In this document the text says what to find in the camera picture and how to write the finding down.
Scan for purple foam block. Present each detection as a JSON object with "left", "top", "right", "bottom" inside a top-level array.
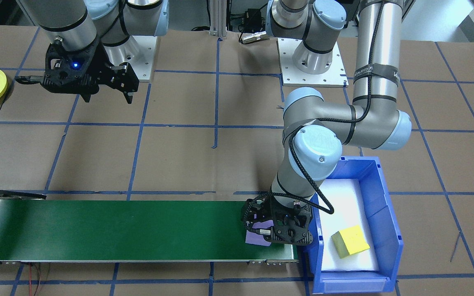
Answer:
[{"left": 245, "top": 220, "right": 275, "bottom": 247}]

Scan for yellow foam block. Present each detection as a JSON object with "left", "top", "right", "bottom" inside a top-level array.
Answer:
[{"left": 331, "top": 225, "right": 370, "bottom": 259}]

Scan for blue plastic bin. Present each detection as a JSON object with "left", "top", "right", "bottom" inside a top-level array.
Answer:
[{"left": 305, "top": 156, "right": 404, "bottom": 294}]

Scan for green conveyor belt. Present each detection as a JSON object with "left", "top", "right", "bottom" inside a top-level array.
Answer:
[{"left": 0, "top": 190, "right": 299, "bottom": 266}]

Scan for small black adapter box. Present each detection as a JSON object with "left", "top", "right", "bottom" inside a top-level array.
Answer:
[{"left": 243, "top": 7, "right": 264, "bottom": 27}]

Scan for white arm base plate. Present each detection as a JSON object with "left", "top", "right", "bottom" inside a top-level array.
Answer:
[
  {"left": 107, "top": 35, "right": 157, "bottom": 82},
  {"left": 277, "top": 37, "right": 349, "bottom": 88}
]

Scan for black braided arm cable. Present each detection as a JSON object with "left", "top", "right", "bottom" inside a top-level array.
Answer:
[{"left": 288, "top": 0, "right": 386, "bottom": 215}]

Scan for silver cable connector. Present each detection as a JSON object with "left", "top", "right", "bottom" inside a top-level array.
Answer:
[{"left": 239, "top": 32, "right": 271, "bottom": 45}]

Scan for red and black wires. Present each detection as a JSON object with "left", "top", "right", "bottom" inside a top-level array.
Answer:
[{"left": 27, "top": 263, "right": 42, "bottom": 296}]

